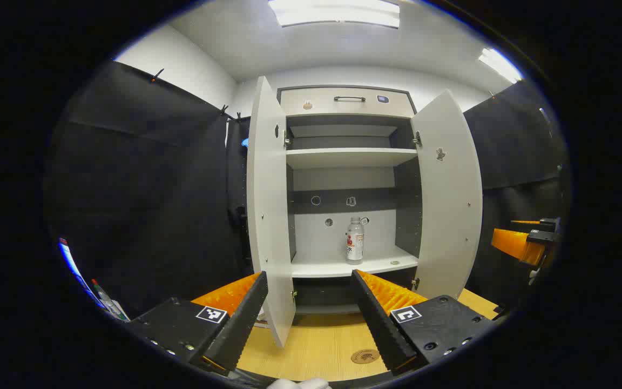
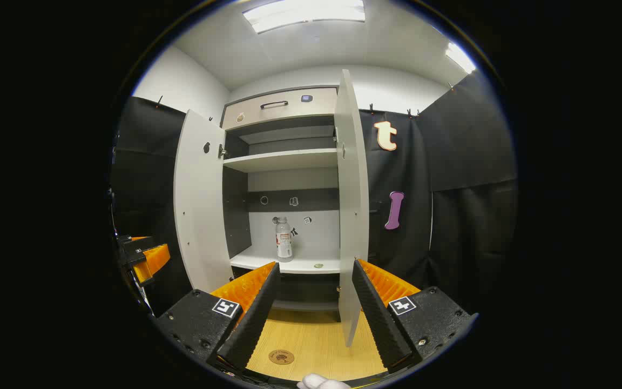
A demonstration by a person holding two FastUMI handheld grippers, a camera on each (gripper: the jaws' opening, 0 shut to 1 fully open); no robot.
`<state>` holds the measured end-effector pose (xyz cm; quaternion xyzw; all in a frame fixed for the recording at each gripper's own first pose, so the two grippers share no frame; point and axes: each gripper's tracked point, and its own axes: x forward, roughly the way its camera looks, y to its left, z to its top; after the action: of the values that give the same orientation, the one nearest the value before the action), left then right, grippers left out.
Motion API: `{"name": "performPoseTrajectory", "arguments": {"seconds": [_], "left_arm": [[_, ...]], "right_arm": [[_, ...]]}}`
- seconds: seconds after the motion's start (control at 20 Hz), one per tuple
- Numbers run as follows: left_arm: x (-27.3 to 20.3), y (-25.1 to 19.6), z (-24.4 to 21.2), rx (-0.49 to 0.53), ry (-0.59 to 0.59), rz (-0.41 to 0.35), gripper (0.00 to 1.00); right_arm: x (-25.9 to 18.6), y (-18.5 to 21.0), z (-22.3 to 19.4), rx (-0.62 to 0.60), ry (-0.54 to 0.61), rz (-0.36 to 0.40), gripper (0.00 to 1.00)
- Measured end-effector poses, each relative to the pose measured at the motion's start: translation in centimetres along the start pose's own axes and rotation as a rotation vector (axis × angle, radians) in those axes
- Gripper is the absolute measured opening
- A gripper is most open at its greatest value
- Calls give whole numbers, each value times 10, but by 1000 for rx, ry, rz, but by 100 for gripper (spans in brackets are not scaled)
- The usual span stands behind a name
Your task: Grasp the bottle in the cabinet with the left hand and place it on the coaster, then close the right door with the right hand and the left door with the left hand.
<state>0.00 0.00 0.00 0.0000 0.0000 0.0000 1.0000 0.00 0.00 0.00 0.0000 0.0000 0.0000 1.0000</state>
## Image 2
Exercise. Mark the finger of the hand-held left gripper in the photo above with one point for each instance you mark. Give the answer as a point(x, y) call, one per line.
point(135, 248)
point(154, 262)

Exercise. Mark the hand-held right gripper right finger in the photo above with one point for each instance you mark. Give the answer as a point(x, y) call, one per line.
point(378, 319)

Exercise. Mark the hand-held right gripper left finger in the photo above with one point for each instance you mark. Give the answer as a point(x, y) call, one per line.
point(257, 319)

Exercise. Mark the round cork coaster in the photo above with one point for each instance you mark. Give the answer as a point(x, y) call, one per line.
point(281, 357)

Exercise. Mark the grey cabinet door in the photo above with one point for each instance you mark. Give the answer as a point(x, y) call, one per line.
point(203, 205)
point(351, 205)

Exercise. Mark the clear plastic bottle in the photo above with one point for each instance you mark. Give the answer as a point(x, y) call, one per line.
point(284, 243)

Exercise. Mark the grey white cabinet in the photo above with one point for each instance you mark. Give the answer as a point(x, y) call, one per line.
point(238, 205)

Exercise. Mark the white cabinet shelf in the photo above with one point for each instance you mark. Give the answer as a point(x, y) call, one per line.
point(257, 262)
point(284, 160)

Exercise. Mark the metal door hinge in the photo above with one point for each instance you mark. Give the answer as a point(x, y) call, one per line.
point(222, 152)

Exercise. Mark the grey cabinet drawer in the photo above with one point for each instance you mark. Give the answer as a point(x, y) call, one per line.
point(311, 108)

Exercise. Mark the black backdrop cloth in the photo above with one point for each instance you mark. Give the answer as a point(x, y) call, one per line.
point(467, 162)

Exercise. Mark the small ceiling light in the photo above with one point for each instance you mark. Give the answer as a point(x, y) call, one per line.
point(459, 56)

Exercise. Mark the long ceiling light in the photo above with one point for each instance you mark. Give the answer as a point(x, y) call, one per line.
point(303, 13)

